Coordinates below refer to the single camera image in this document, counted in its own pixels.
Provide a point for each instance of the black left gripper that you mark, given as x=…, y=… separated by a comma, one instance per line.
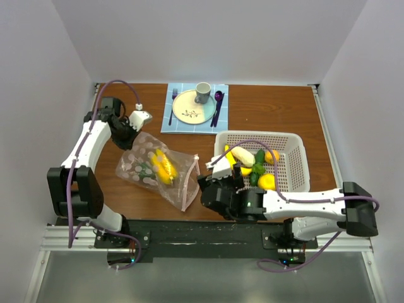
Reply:
x=126, y=144

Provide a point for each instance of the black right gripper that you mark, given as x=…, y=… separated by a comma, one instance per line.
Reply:
x=236, y=179

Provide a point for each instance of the clear polka dot zip bag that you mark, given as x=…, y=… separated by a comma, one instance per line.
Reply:
x=152, y=165

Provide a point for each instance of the white fake radish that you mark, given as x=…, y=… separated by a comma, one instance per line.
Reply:
x=244, y=156

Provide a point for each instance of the green fake leafy vegetable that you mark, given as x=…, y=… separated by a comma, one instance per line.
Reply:
x=144, y=170

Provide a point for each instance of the yellow fake lemon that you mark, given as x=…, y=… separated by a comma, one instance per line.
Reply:
x=267, y=182

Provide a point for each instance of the green fake cucumber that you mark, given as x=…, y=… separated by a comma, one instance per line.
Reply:
x=260, y=157

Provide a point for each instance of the yellow fake corn cob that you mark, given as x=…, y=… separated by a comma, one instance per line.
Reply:
x=164, y=168

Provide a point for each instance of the yellow fake banana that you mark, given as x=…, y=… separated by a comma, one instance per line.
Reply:
x=245, y=171

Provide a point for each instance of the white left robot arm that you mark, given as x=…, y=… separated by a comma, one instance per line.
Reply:
x=74, y=190

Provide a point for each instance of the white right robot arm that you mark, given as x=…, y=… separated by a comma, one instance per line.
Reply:
x=307, y=215

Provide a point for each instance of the small green fake pepper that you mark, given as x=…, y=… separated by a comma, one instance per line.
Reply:
x=253, y=179

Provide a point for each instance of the light blue checked placemat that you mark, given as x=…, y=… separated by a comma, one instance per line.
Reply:
x=178, y=127

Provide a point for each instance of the cream and teal plate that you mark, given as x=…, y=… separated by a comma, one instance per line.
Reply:
x=189, y=112

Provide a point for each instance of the purple metal fork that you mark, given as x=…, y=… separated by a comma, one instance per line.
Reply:
x=174, y=95

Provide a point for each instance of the white perforated plastic basket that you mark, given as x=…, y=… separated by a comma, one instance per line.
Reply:
x=292, y=168

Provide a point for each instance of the grey ceramic mug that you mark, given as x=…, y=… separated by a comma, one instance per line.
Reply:
x=203, y=90

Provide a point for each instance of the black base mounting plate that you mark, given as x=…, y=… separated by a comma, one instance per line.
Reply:
x=225, y=240

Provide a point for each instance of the purple metal spoon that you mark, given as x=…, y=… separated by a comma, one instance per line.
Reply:
x=217, y=104

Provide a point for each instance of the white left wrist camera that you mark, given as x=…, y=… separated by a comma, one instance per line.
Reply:
x=139, y=118

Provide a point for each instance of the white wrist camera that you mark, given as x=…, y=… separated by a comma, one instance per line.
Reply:
x=139, y=118
x=219, y=169

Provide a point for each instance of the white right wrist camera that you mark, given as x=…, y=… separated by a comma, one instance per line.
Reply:
x=219, y=169

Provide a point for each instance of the aluminium frame rail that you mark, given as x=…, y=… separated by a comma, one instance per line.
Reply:
x=95, y=270

